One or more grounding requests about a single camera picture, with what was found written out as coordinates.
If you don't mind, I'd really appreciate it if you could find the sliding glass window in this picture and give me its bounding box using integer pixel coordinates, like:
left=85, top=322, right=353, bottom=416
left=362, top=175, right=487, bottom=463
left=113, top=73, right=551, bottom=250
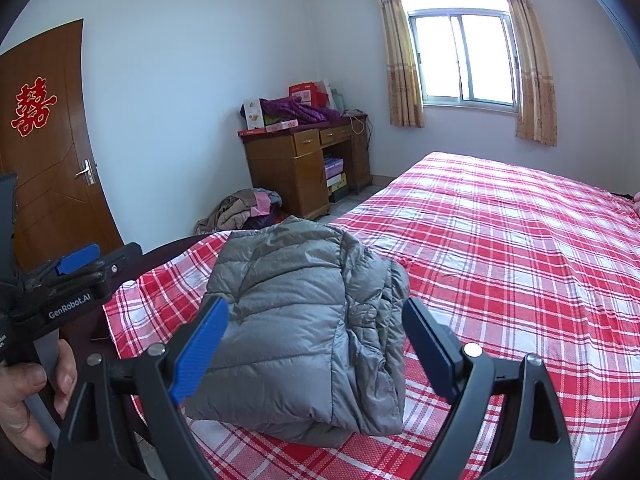
left=397, top=0, right=521, bottom=108

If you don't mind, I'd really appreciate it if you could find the white printed carton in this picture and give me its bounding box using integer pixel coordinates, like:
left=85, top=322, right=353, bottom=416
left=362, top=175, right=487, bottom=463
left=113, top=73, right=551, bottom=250
left=242, top=97, right=265, bottom=131

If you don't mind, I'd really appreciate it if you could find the pile of clothes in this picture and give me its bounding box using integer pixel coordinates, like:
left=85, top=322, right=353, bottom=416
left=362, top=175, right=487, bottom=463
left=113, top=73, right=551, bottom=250
left=195, top=188, right=288, bottom=235

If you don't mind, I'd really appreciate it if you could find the red paper door decoration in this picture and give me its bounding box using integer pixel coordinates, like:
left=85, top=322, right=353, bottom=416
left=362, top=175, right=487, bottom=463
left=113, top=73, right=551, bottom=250
left=11, top=77, right=57, bottom=137

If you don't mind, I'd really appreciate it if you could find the person's left hand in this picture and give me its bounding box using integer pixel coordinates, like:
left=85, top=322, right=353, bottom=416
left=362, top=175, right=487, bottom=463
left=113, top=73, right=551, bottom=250
left=0, top=340, right=78, bottom=456

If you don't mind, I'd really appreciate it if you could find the purple padded jacket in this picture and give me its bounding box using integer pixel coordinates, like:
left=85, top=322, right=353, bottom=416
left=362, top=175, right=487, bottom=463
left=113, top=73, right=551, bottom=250
left=261, top=96, right=341, bottom=125

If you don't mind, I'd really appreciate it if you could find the brown wooden door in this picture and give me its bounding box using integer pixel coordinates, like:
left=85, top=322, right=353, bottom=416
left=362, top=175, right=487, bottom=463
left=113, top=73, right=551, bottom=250
left=0, top=18, right=125, bottom=273

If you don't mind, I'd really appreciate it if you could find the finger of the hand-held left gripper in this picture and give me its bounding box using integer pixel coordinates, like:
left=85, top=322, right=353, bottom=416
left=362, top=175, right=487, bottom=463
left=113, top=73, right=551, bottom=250
left=20, top=244, right=102, bottom=288

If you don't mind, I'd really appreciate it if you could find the red cardboard box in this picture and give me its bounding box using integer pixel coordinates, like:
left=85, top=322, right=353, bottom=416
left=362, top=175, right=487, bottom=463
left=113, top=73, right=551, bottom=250
left=288, top=82, right=328, bottom=108

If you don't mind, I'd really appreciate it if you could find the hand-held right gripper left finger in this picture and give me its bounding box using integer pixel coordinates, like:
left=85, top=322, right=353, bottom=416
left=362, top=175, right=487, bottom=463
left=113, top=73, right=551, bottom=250
left=57, top=296, right=231, bottom=480

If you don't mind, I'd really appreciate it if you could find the bed with red plaid sheet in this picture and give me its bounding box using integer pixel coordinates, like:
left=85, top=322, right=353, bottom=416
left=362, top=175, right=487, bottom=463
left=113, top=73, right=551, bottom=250
left=102, top=151, right=640, bottom=480

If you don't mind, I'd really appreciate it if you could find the beige patterned curtain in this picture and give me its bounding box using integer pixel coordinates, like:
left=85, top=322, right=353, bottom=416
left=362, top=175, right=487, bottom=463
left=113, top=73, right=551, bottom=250
left=369, top=0, right=426, bottom=129
left=492, top=0, right=558, bottom=148

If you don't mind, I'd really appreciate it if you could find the wooden desk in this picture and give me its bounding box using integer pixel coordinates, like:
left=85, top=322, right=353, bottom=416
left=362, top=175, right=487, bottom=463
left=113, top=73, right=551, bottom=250
left=237, top=114, right=372, bottom=221

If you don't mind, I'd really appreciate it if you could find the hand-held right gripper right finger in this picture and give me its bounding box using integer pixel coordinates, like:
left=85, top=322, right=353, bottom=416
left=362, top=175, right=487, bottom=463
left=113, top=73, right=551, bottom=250
left=401, top=297, right=573, bottom=480

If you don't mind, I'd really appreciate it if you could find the thin desk cable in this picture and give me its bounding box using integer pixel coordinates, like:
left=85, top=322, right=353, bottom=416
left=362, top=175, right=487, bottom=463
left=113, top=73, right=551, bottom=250
left=349, top=110, right=374, bottom=162

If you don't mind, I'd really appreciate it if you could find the grey puffer jacket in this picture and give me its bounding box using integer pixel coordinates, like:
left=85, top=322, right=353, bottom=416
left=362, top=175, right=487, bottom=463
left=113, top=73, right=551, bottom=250
left=184, top=215, right=411, bottom=448

